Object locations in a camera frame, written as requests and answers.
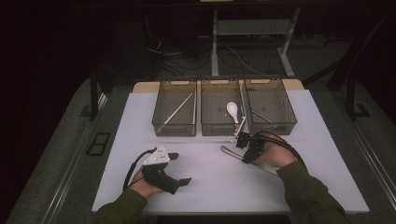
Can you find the person's left hand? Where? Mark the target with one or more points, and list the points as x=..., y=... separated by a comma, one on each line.
x=144, y=186

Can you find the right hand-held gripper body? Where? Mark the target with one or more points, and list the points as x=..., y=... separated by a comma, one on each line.
x=255, y=146

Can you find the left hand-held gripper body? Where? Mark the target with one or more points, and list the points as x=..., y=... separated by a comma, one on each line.
x=158, y=179

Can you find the person's right hand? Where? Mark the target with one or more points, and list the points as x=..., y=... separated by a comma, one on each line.
x=275, y=154

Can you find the white ceramic spoon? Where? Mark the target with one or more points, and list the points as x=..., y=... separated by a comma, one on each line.
x=232, y=109

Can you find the black metal stand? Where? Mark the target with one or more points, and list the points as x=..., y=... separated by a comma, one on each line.
x=351, y=99
x=93, y=99

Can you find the white table cover sheet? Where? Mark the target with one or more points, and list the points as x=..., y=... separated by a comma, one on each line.
x=218, y=189

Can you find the metal fork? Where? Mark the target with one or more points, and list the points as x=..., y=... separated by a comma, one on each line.
x=261, y=116
x=232, y=154

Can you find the white metal desk frame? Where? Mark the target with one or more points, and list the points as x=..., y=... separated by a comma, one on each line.
x=214, y=56

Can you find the brown translucent plastic basket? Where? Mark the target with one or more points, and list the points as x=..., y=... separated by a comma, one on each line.
x=274, y=102
x=218, y=115
x=174, y=102

